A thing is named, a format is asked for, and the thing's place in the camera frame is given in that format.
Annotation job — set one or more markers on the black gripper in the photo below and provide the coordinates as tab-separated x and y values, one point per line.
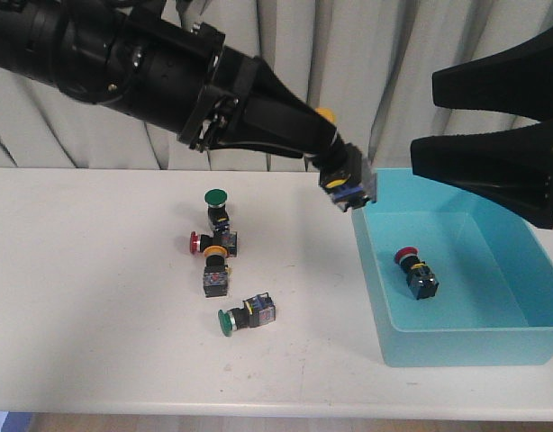
234	101

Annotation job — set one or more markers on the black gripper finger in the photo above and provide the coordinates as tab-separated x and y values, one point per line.
513	168
517	81

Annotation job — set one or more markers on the yellow push button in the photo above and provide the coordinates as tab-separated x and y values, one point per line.
345	175
216	272

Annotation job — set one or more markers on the red push button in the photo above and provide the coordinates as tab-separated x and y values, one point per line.
198	243
420	279

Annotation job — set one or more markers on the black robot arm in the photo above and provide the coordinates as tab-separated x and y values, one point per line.
123	55

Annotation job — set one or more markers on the teal plastic box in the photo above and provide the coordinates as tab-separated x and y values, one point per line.
494	304

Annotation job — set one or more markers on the upright green push button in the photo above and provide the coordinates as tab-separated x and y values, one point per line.
217	215

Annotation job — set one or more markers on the grey pleated curtain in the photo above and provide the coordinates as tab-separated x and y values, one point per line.
370	62

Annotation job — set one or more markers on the lying red push button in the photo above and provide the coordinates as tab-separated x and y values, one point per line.
198	243

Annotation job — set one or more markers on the lying yellow push button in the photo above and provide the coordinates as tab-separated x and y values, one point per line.
216	272

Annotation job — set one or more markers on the lying green push button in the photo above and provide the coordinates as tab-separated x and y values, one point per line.
256	311

